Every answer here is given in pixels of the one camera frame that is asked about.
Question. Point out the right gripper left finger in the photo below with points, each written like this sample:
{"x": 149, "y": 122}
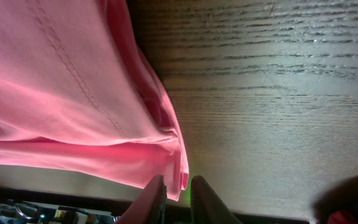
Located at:
{"x": 150, "y": 206}

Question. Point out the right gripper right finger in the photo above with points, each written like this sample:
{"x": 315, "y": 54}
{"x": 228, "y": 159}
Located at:
{"x": 206, "y": 206}

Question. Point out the salmon pink t-shirt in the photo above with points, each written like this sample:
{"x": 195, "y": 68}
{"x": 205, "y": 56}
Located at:
{"x": 76, "y": 93}

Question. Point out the red orange garment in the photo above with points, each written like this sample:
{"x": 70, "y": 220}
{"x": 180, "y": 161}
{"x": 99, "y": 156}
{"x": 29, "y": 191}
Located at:
{"x": 339, "y": 217}

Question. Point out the navy blue garment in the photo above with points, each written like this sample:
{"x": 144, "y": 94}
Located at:
{"x": 342, "y": 196}

